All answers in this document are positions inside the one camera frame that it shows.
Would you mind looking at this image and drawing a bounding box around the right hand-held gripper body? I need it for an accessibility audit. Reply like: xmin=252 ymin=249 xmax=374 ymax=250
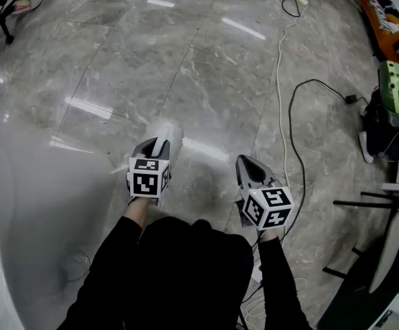
xmin=235 ymin=179 xmax=296 ymax=232

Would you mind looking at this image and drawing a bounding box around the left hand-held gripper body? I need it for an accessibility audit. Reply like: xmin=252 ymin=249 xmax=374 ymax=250
xmin=126 ymin=156 xmax=172 ymax=206

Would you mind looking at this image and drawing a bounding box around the white bathtub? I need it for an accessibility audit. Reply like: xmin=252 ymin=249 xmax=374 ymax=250
xmin=0 ymin=126 xmax=116 ymax=330

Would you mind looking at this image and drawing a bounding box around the person's left forearm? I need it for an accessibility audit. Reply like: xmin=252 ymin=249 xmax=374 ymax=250
xmin=57 ymin=197 xmax=152 ymax=330

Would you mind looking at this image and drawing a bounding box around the person's right forearm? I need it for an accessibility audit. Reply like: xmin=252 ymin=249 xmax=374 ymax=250
xmin=256 ymin=230 xmax=313 ymax=330

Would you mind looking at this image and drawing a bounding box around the person's black clothed body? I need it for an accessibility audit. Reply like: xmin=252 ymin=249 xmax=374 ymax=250
xmin=123 ymin=216 xmax=256 ymax=330

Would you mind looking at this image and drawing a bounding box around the orange sofa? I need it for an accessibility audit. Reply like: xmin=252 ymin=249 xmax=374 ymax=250
xmin=347 ymin=0 xmax=399 ymax=71

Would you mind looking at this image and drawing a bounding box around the long white cable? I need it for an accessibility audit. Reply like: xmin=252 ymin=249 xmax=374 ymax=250
xmin=274 ymin=2 xmax=301 ymax=187

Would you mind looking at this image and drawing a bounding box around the black metal frame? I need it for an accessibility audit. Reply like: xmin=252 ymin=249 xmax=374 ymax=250
xmin=322 ymin=190 xmax=399 ymax=278

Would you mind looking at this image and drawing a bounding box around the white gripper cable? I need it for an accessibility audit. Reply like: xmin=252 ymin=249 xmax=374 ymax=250
xmin=239 ymin=276 xmax=308 ymax=330

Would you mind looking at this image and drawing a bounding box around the long black cable with adapter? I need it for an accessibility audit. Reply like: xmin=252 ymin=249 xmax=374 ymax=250
xmin=277 ymin=78 xmax=369 ymax=249

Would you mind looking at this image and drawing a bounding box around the short looped black cable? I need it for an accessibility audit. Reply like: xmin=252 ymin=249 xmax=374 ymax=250
xmin=281 ymin=0 xmax=303 ymax=18

